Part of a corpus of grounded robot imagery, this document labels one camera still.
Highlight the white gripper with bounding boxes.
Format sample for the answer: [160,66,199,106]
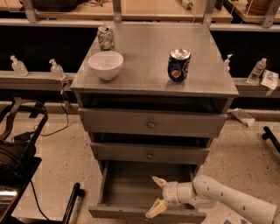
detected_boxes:
[145,176,194,219]

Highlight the grey bottom drawer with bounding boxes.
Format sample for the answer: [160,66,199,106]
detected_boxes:
[89,161,206,224]

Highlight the grey drawer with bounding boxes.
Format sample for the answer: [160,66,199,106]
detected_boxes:
[78,108,228,138]
[91,142,209,165]
[89,161,206,224]

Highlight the grey middle drawer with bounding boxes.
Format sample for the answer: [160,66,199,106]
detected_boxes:
[91,142,209,165]

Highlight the grey top drawer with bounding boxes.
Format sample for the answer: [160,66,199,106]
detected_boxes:
[78,108,228,138]

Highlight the grey wooden drawer cabinet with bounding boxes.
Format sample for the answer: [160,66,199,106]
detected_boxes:
[70,22,240,182]

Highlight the black metal stand leg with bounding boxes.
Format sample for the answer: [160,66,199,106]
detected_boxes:
[17,182,86,224]

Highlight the white paper packet on floor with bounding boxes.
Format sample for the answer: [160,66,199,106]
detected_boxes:
[228,108,256,127]

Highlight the black chair leg right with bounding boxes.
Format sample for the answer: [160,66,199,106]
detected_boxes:
[262,126,280,153]

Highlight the blue pepsi soda can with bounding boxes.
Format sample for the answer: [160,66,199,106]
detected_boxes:
[167,48,192,82]

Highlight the white ceramic bowl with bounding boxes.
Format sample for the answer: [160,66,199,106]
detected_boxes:
[87,51,123,81]

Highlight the small clear pump bottle right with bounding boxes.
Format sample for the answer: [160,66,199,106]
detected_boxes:
[224,54,233,71]

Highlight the clear plastic water bottle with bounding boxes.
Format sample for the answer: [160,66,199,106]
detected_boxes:
[247,58,267,83]

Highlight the black chair with headphones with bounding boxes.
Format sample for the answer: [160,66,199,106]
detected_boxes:
[0,97,48,224]

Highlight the clear plastic wipes packet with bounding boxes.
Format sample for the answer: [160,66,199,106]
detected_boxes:
[261,69,279,90]

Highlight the clear sanitizer pump bottle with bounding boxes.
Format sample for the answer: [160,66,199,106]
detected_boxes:
[49,59,66,81]

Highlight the green crushed soda can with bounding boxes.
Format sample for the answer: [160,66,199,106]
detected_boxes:
[97,25,115,51]

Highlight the clear sanitizer bottle far left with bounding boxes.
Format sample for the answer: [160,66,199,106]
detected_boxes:
[10,55,28,76]

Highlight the white power adapter on shelf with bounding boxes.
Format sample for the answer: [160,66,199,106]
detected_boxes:
[178,0,193,10]

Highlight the black bag on shelf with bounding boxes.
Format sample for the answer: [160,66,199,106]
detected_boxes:
[31,0,85,12]

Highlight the black floor cable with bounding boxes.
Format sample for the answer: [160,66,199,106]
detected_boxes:
[11,101,71,138]

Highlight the grey metal shelf rail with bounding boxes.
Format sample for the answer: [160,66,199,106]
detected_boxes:
[0,70,77,92]

